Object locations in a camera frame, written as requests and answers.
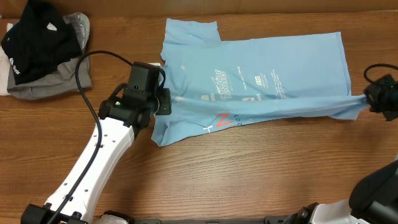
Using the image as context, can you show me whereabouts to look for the grey folded shirt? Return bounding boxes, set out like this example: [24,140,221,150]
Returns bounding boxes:
[2,12,90,100]

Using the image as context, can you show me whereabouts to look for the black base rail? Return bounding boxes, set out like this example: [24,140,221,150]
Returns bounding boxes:
[93,215,299,224]

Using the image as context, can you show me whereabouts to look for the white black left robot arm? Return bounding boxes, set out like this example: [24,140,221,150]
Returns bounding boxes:
[21,62,171,224]

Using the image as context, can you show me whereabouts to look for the black folded shirt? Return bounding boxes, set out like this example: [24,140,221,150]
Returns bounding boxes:
[1,0,82,85]

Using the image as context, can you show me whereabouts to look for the white folded shirt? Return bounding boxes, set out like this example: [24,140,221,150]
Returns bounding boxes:
[0,48,10,96]

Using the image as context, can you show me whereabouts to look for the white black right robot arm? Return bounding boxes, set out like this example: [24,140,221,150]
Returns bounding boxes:
[283,74,397,223]

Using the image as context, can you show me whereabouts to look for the light blue t-shirt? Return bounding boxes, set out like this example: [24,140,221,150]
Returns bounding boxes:
[152,19,367,146]

